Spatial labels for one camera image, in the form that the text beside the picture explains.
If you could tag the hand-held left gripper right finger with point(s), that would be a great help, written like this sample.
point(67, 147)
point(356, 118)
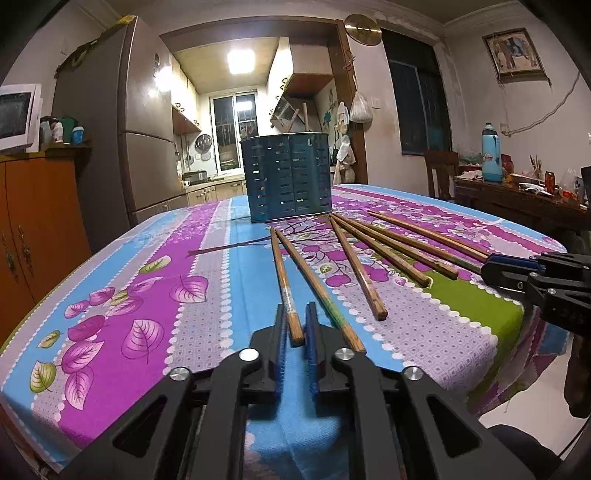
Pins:
point(311, 355)

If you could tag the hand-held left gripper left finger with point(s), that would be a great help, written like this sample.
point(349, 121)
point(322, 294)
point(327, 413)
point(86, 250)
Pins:
point(280, 355)

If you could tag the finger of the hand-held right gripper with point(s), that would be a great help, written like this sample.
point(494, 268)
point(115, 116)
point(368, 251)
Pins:
point(512, 261)
point(503, 276)

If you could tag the wooden chopstick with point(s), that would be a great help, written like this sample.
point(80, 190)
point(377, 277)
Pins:
point(380, 250)
point(427, 239)
point(315, 286)
point(357, 267)
point(400, 247)
point(282, 277)

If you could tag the teal perforated utensil holder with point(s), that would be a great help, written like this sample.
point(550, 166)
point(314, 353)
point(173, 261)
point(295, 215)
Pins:
point(286, 175)

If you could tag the person's right hand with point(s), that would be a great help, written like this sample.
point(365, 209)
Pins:
point(578, 374)

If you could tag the dark wooden side table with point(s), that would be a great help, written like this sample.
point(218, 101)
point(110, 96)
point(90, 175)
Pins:
point(521, 205)

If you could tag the red can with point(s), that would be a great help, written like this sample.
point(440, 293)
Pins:
point(549, 182)

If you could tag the blue thermos flask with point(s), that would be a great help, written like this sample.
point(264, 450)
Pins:
point(491, 152)

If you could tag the wooden chair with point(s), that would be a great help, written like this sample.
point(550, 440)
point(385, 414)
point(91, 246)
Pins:
point(441, 173)

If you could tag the floral purple blue tablecloth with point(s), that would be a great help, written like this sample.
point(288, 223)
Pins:
point(138, 286)

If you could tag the beige kitchen base cabinets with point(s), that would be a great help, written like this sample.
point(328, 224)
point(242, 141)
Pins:
point(214, 191)

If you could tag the dark room window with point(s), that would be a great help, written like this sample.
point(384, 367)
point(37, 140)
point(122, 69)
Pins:
point(418, 97)

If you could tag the grey cooking pot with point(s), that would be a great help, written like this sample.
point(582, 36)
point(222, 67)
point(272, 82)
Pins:
point(194, 176)

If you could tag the hanging kitchen cloths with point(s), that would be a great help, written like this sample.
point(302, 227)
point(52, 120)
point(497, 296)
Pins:
point(344, 152)

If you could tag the framed elephant picture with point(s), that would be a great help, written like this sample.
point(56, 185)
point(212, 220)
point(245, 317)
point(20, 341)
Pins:
point(513, 53)

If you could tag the hanging white plastic bag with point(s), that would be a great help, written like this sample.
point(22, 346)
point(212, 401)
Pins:
point(361, 108)

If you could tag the kitchen window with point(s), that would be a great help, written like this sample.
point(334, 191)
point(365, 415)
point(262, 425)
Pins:
point(233, 129)

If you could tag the steel range hood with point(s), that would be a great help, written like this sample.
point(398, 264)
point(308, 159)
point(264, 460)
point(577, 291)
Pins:
point(288, 110)

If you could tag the brown refrigerator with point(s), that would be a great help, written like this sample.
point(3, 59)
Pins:
point(115, 138)

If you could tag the orange wooden cabinet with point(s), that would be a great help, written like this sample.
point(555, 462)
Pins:
point(37, 230)

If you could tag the square ceiling light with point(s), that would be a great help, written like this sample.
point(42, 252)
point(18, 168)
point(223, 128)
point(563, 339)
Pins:
point(241, 61)

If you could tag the green box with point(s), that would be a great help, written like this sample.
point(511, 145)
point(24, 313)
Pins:
point(68, 127)

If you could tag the white bottle red label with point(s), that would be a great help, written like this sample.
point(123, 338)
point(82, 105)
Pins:
point(57, 131)

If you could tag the white microwave oven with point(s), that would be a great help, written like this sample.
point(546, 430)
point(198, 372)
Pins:
point(16, 115)

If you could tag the gold wall clock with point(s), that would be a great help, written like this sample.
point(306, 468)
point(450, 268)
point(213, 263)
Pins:
point(362, 28)

